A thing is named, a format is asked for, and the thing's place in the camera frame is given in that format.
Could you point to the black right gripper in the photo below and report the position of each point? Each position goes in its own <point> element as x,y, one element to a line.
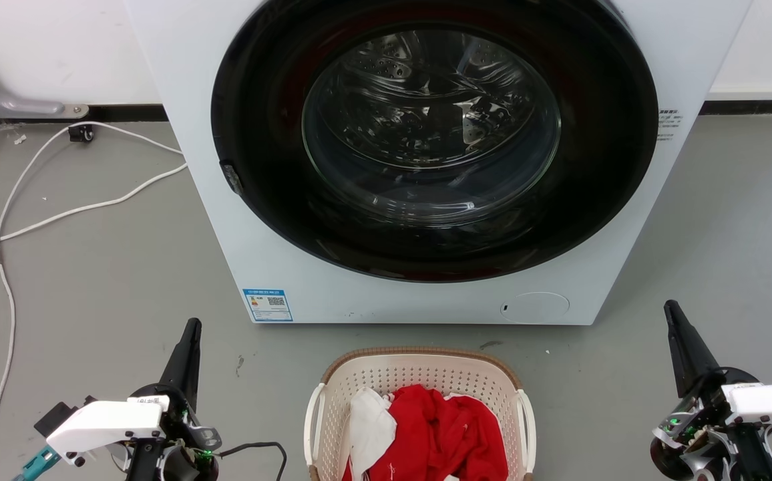
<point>690,427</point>

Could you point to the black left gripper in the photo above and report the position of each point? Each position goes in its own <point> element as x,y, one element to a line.
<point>189,434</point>

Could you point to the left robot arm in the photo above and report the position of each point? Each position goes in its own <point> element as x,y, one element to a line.
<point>142,464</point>

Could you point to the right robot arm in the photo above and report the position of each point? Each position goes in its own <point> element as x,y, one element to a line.
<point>753,457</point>

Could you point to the cream plastic laundry basket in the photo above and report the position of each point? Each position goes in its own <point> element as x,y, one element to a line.
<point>419,371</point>

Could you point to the blue energy label sticker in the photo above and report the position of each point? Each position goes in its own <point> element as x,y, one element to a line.
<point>267,304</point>

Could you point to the round white filter cover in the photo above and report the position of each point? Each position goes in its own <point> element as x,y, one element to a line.
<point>536,307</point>

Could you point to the white garment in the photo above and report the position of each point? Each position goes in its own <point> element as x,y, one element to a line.
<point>367,427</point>

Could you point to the white text sticker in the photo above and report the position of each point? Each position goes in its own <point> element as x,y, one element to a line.
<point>668,125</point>

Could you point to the red garment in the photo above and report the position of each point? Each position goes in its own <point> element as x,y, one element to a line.
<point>446,434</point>

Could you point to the white front-load washing machine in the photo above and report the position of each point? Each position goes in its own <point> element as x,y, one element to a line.
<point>179,80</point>

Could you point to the round black glass washer door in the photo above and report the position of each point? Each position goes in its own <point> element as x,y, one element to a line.
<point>426,133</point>

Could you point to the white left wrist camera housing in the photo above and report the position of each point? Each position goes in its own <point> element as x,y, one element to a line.
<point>105,424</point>

